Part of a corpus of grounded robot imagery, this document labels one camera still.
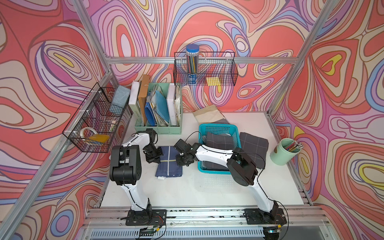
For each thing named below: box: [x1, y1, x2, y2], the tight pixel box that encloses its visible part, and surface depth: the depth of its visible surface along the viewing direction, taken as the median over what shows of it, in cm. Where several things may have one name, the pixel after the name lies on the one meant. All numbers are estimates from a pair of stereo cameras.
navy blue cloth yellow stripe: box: [155, 146, 183, 178], surface depth 91 cm
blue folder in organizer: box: [145, 90, 170, 127], surface depth 98 cm
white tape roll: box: [80, 127, 98, 139], surface depth 71 cm
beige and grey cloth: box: [193, 104, 230, 124], surface depth 121 cm
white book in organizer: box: [128, 80, 141, 119], surface depth 89 cm
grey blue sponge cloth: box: [109, 85, 131, 114], surface depth 82 cm
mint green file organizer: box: [134, 82, 183, 135], surface depth 101 cm
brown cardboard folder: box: [138, 74, 151, 127], surface depth 92 cm
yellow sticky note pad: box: [206, 77, 221, 87], surface depth 92 cm
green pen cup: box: [270, 138, 301, 166], surface depth 86 cm
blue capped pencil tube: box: [186, 44, 200, 85], surface depth 77 cm
